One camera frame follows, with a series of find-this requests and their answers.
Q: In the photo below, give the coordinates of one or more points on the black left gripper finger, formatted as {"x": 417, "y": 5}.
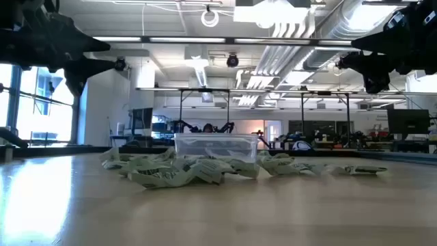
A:
{"x": 87, "y": 43}
{"x": 82, "y": 71}

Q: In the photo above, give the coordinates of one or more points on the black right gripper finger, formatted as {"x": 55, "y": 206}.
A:
{"x": 375, "y": 43}
{"x": 375, "y": 71}

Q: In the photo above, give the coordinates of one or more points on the black background robot arm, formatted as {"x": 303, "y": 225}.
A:
{"x": 187, "y": 127}
{"x": 226, "y": 128}
{"x": 262, "y": 138}

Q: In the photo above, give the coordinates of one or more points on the crumpled green white stevia packet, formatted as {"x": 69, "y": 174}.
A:
{"x": 140, "y": 168}
{"x": 114, "y": 165}
{"x": 367, "y": 169}
{"x": 133, "y": 158}
{"x": 186, "y": 165}
{"x": 307, "y": 168}
{"x": 276, "y": 165}
{"x": 276, "y": 155}
{"x": 160, "y": 178}
{"x": 109, "y": 155}
{"x": 336, "y": 169}
{"x": 244, "y": 169}
{"x": 210, "y": 171}
{"x": 165, "y": 155}

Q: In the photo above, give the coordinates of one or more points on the white LED light strip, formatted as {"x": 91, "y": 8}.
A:
{"x": 187, "y": 40}
{"x": 336, "y": 42}
{"x": 273, "y": 41}
{"x": 117, "y": 39}

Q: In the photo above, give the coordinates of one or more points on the large glass window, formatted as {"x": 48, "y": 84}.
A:
{"x": 44, "y": 116}

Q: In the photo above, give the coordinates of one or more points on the black computer monitor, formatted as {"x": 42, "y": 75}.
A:
{"x": 408, "y": 121}
{"x": 142, "y": 118}

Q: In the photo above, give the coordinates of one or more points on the small white box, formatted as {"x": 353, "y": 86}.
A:
{"x": 121, "y": 128}

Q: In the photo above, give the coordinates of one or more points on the dark office desk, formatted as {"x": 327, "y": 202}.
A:
{"x": 131, "y": 140}

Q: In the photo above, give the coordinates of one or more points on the black slanted strut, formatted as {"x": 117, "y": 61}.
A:
{"x": 12, "y": 136}

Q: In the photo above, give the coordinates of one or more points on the blue white soccer ball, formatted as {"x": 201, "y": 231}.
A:
{"x": 302, "y": 146}

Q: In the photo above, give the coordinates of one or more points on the white ceiling light panel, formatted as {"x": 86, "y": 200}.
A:
{"x": 269, "y": 12}

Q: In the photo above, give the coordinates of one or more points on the person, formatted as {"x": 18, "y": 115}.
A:
{"x": 207, "y": 128}

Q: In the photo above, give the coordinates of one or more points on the clear plastic bin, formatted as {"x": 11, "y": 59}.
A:
{"x": 215, "y": 147}

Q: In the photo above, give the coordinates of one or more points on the silver ventilation duct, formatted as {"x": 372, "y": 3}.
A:
{"x": 327, "y": 30}

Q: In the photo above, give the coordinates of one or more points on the black overhead frame bar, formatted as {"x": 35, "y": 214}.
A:
{"x": 145, "y": 39}

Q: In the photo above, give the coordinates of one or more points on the black metal rig frame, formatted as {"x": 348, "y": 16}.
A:
{"x": 302, "y": 116}
{"x": 181, "y": 109}

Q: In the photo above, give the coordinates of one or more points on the white ribbed ceiling duct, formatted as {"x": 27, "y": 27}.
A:
{"x": 286, "y": 51}

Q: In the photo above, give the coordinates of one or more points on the short grey post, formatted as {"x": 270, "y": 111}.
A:
{"x": 9, "y": 153}

